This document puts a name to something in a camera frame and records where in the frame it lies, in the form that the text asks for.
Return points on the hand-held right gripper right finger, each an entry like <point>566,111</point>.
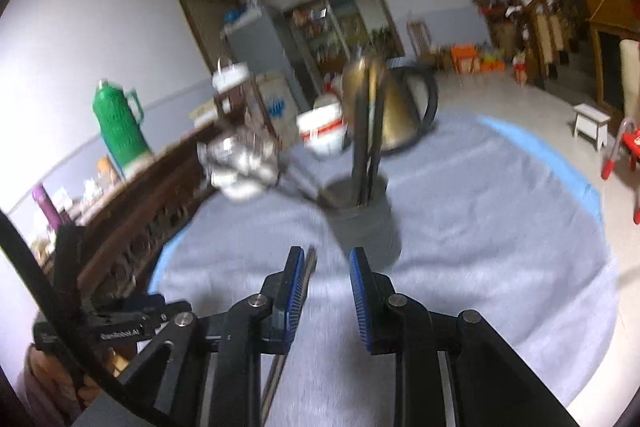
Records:
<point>361,297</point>

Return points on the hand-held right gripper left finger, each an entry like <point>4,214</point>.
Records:
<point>295,287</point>

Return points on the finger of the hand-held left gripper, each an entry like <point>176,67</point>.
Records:
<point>145,304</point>

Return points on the grey metal chopstick holder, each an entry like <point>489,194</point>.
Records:
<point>365,227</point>

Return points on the person's left hand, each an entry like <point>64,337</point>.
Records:
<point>100,372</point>

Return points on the carved wooden sideboard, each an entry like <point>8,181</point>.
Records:
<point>140,217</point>

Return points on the white ceramic pot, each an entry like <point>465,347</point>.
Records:
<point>245,189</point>

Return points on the grey tablecloth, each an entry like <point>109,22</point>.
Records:
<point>475,232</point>

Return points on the purple bottle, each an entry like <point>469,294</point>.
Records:
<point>46,207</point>

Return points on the clear plastic bag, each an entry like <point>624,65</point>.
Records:
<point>235,154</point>

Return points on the green thermos jug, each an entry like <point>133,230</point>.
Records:
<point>120,127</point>

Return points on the white chest freezer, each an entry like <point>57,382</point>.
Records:
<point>277,107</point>

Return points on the gold electric kettle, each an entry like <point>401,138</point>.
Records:
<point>400,117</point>

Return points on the blue table cover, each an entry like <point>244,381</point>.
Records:
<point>550,157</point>

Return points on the grey refrigerator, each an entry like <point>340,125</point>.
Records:
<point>270,52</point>

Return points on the wooden chair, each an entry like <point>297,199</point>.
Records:
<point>422,44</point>

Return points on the orange box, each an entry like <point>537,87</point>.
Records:
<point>465,58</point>

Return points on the glass door cabinet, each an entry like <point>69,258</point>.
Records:
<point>340,27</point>

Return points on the small white stool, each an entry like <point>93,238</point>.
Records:
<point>591,124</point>

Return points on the red child chair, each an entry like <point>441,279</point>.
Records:
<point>630,147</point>

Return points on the wooden stair railing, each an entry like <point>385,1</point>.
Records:
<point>550,22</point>

